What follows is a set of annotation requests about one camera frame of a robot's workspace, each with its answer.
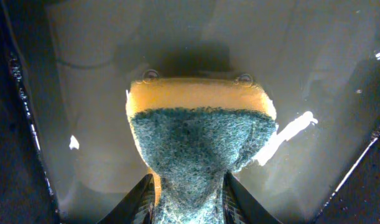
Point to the yellow green sponge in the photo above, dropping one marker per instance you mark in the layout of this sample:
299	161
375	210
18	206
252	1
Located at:
191	133

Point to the black plastic tray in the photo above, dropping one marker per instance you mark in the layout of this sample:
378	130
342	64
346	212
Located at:
67	154

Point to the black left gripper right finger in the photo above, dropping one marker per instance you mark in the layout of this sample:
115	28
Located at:
240	207

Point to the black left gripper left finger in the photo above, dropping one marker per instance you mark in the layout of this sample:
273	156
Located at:
137	207

